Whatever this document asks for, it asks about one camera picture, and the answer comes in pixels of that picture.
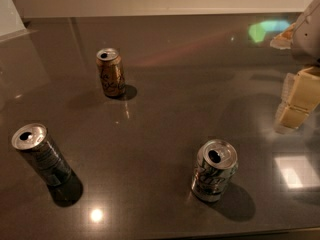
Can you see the tall dark slim can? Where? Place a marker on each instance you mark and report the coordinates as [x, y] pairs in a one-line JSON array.
[[34, 143]]

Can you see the silver green 7up can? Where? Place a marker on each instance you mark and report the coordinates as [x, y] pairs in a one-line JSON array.
[[216, 163]]

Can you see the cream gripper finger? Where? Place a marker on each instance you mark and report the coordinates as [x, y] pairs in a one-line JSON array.
[[283, 40], [300, 96]]

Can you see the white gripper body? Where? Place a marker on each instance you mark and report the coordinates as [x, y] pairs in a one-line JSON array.
[[308, 39]]

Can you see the orange soda can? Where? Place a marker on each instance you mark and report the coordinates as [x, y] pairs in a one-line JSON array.
[[111, 73]]

